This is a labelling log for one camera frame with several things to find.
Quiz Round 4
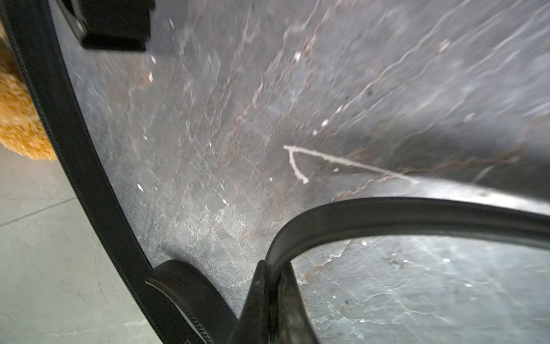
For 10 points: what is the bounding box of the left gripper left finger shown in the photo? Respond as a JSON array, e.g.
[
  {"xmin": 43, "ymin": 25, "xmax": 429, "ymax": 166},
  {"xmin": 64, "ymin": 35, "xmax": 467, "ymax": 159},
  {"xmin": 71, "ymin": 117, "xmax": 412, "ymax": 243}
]
[{"xmin": 229, "ymin": 260, "xmax": 269, "ymax": 344}]

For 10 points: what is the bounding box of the black belt with dark buckle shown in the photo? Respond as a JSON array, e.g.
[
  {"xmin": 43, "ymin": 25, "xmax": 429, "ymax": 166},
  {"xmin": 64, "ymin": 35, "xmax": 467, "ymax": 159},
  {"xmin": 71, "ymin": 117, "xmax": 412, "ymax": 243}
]
[{"xmin": 1, "ymin": 1, "xmax": 549, "ymax": 343}]

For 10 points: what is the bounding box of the brown teddy bear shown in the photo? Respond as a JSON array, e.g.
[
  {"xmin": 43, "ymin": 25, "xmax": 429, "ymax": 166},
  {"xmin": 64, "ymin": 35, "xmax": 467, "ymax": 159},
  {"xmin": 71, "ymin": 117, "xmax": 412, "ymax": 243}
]
[{"xmin": 1, "ymin": 28, "xmax": 57, "ymax": 161}]

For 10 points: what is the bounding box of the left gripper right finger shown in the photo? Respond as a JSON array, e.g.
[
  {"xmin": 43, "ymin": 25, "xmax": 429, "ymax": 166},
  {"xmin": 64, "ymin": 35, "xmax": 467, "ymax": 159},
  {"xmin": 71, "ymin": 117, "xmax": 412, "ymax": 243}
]
[{"xmin": 276, "ymin": 263, "xmax": 319, "ymax": 344}]

